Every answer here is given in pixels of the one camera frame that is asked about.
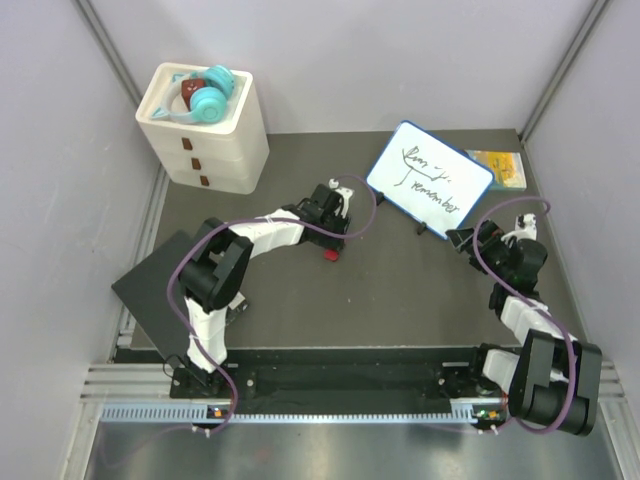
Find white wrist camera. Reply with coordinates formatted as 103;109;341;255
502;213;537;244
328;178;354;210

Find white stacked drawer unit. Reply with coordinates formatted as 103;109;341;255
135;62;269;194

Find red whiteboard eraser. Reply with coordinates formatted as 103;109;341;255
324;249;340;262

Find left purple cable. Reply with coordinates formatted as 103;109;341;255
167;173;378;436

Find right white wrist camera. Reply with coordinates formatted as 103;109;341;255
502;213;537;244

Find grey slotted cable duct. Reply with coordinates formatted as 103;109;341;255
101;403;506;425

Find yellow blue book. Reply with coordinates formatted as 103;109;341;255
465;150;527;191

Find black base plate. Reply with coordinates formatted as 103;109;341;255
169;344;506;401

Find black flat board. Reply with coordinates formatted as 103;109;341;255
112;230;194;364

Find blue framed whiteboard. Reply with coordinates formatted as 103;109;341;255
366;120;494;240

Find teal cat ear headphones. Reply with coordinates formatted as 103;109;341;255
151;65;235;124

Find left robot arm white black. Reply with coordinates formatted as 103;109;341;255
177;180;354;397

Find aluminium frame rail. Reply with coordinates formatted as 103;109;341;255
80;364;172;402

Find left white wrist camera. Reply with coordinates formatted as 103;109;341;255
328;178;354;210

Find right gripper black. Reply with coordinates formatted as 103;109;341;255
447;220;516;283

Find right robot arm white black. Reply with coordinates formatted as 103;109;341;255
446;214;602;436

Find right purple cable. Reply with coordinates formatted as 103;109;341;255
472;197;576;434

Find dark red cube toy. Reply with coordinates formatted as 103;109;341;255
181;78;207;111

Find purple cable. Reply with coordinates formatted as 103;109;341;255
472;197;576;434
167;173;378;436

